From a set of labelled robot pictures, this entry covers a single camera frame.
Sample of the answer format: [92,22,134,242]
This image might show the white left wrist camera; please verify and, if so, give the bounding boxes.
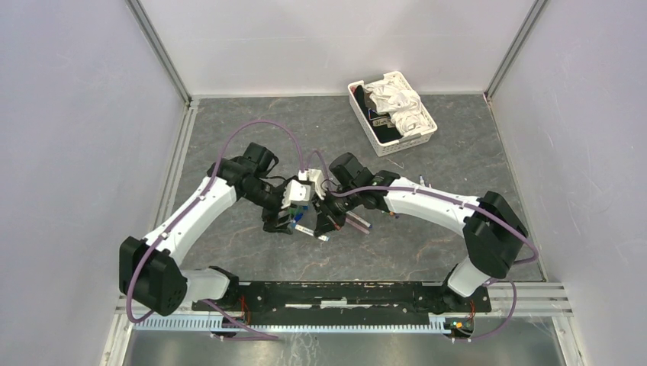
[282,180,313,209]

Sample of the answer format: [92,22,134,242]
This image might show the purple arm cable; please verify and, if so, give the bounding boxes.
[305,148,540,343]
[125,120,305,342]

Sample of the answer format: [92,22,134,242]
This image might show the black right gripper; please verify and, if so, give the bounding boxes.
[311,185,361,236]

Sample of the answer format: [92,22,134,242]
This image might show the aluminium frame rail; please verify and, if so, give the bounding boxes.
[484,282,573,318]
[152,98,201,230]

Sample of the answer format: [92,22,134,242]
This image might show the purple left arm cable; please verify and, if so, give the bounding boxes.
[125,120,305,342]

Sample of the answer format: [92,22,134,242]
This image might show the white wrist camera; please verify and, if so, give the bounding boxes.
[282,180,313,209]
[297,169,326,199]

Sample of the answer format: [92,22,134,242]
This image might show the white slotted cable duct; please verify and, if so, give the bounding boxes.
[134,314,451,335]

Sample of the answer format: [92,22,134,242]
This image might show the white plastic basket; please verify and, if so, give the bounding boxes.
[347,71,438,156]

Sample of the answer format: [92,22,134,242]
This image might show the aluminium frame rail left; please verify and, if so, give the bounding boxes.
[152,98,201,230]

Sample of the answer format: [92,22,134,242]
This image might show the aluminium frame rail front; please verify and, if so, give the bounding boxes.
[484,282,573,318]

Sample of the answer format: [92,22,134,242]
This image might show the crumpled white cloth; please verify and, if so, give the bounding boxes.
[364,72,431,137]

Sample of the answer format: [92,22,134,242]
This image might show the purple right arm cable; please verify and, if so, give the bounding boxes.
[305,148,540,343]

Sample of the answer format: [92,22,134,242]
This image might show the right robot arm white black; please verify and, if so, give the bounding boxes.
[298,152,531,311]

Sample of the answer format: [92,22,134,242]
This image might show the black item in basket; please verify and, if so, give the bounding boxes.
[353,85,402,143]

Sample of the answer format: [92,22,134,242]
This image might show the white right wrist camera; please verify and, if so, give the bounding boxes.
[297,169,326,199]

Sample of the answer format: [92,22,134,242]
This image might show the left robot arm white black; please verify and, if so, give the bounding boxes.
[118,143,291,316]

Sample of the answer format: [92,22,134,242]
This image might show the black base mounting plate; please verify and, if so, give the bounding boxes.
[215,281,492,326]

